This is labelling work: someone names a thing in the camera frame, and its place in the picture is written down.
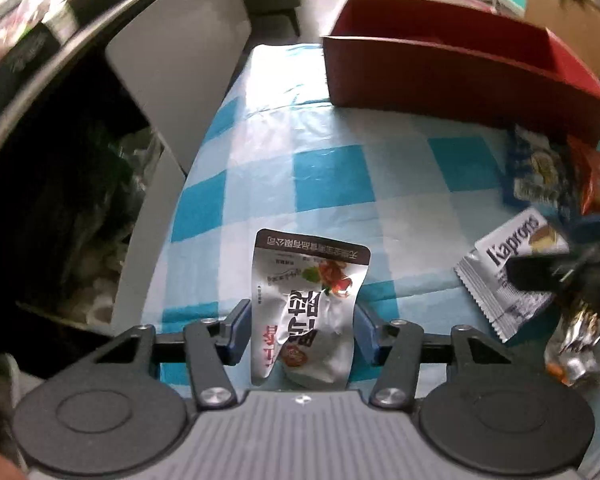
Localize white wafer packet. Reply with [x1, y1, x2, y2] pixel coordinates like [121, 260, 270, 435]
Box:
[454, 206, 571, 343]

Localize brown silver snack packet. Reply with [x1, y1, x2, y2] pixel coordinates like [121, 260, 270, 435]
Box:
[544, 295, 600, 388]

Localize crumpled plastic bag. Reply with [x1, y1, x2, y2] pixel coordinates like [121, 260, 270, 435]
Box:
[75, 130, 166, 326]

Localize blue snack packet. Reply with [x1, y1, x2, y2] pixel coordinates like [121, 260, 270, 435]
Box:
[500, 125, 581, 221]

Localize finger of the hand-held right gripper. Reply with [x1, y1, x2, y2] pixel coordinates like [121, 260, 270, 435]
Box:
[567, 212, 600, 241]
[507, 252, 581, 292]

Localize black tray box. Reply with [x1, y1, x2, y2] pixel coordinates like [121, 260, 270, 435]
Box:
[0, 20, 66, 126]

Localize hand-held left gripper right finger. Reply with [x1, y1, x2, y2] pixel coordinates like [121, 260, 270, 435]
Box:
[352, 302, 536, 409]

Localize red cardboard box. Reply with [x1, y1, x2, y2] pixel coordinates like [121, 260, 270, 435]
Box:
[321, 0, 600, 147]

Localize white brown-topped snack packet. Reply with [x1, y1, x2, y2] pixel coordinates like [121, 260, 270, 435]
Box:
[250, 228, 371, 388]

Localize blue white checked tablecloth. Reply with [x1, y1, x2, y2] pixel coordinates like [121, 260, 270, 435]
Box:
[112, 42, 600, 480]

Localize wooden cabinet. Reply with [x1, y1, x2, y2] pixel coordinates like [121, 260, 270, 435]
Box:
[525, 0, 600, 81]

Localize light grey chair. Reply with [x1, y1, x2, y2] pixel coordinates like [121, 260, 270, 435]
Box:
[105, 0, 253, 333]

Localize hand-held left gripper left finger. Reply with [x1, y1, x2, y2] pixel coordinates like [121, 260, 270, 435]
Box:
[67, 299, 252, 409]

